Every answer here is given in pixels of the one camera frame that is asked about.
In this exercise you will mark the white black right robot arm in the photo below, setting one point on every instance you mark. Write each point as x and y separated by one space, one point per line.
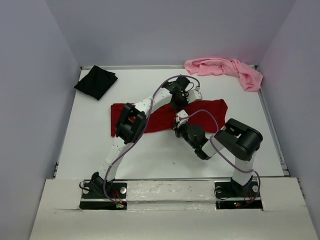
236 142

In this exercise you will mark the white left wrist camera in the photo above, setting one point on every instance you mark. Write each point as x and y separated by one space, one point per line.
193 96

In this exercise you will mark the pink t shirt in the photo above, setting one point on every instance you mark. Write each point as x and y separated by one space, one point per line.
249 78

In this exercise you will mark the black folded t shirt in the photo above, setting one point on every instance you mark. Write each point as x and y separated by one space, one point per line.
96 83

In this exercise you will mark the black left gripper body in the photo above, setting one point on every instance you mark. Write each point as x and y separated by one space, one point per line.
181 101

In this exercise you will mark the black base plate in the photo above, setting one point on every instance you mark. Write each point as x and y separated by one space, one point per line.
92 199
227 199

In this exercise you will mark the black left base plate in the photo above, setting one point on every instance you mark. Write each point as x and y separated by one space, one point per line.
92 199

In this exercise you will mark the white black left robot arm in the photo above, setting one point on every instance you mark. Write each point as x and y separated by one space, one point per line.
131 125

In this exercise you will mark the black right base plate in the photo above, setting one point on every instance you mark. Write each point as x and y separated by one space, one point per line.
227 199

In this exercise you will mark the red t shirt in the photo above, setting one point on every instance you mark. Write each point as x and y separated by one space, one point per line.
163 117

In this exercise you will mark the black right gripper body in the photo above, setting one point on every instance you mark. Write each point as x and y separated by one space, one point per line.
183 131

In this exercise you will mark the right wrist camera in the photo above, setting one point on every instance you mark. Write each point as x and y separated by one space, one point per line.
182 117

